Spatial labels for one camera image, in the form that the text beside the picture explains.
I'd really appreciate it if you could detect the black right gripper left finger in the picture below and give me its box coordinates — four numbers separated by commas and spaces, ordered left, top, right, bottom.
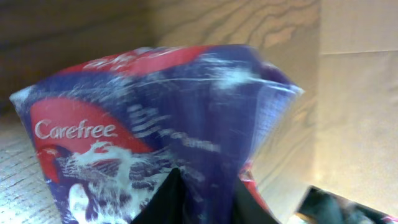
131, 168, 186, 224

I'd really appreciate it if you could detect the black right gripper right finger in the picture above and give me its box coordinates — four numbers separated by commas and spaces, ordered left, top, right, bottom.
295, 186, 397, 224

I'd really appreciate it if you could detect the red purple pad package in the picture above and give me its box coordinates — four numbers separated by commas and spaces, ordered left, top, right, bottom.
10, 45, 302, 223

